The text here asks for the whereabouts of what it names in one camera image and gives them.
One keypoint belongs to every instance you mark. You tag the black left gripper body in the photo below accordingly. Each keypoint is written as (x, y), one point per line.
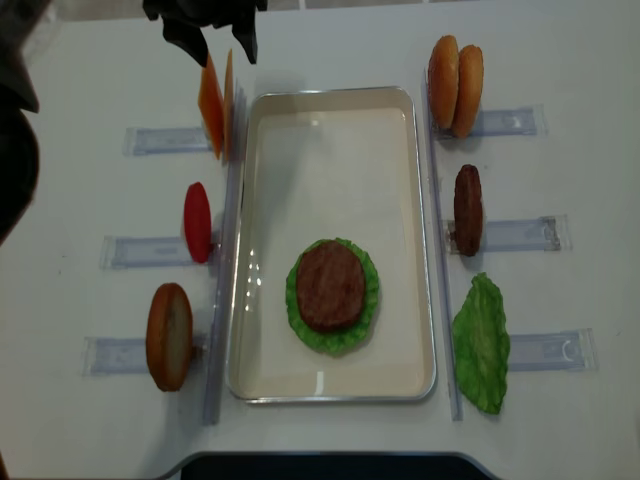
(202, 13)

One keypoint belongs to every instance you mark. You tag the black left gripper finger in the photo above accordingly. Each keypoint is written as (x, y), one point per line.
(188, 38)
(243, 29)

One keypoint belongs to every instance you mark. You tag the orange cheese slice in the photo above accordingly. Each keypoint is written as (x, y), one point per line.
(210, 103)

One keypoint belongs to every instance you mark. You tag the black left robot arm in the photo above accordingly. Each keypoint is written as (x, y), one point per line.
(19, 147)

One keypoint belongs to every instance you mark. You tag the red tomato slice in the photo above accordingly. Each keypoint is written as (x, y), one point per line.
(197, 224)

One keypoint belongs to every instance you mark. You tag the meat patty on burger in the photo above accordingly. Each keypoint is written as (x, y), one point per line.
(330, 287)

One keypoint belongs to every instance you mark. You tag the standing brown meat patty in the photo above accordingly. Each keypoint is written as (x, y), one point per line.
(468, 210)

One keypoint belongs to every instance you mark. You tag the lettuce leaf on burger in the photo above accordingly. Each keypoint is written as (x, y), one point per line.
(343, 341)

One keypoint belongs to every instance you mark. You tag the standing green lettuce leaf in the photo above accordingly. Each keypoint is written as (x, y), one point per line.
(482, 346)

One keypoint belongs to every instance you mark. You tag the white rectangular tray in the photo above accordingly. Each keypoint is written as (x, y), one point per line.
(332, 177)

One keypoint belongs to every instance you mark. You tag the sesame bun top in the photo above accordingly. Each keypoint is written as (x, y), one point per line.
(443, 79)

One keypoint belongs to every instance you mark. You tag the plain bun slice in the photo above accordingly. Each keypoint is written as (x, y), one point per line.
(471, 77)

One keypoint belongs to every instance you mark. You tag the long clear right divider strip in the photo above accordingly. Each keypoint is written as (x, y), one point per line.
(441, 257)

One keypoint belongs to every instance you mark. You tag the long clear divider strip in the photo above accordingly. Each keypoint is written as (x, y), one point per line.
(441, 257)
(218, 338)

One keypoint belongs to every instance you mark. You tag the left bun half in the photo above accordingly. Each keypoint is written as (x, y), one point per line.
(169, 337)

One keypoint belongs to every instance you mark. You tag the long clear left divider strip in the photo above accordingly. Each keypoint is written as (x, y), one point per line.
(218, 338)

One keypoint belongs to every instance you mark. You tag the clear cheese holder rail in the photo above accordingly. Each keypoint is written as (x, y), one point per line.
(154, 141)

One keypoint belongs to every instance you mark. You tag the clear tomato holder rail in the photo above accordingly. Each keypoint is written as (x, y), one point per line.
(151, 252)

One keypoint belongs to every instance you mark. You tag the clear bun holder rail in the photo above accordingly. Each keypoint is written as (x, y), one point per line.
(106, 356)
(521, 121)

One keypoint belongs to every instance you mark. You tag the clear left bun holder rail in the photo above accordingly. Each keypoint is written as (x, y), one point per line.
(106, 356)

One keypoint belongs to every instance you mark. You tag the clear patty holder rail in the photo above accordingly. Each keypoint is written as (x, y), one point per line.
(546, 233)

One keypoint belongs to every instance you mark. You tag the clear lettuce holder rail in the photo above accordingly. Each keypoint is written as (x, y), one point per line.
(572, 350)

